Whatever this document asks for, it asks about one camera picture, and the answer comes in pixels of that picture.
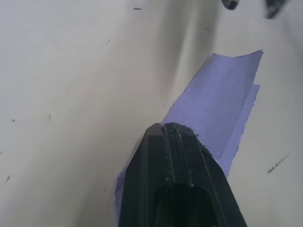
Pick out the purple sheet of paper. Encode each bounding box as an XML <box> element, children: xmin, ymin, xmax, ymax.
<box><xmin>114</xmin><ymin>49</ymin><xmax>265</xmax><ymax>223</ymax></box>

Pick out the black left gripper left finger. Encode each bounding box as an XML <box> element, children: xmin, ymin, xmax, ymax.
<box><xmin>117</xmin><ymin>122</ymin><xmax>181</xmax><ymax>227</ymax></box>

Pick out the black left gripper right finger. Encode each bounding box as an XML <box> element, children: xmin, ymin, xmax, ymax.
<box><xmin>162</xmin><ymin>122</ymin><xmax>248</xmax><ymax>227</ymax></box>

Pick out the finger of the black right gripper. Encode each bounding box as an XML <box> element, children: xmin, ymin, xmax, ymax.
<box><xmin>264</xmin><ymin>0</ymin><xmax>285</xmax><ymax>19</ymax></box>
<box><xmin>221</xmin><ymin>0</ymin><xmax>240</xmax><ymax>10</ymax></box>

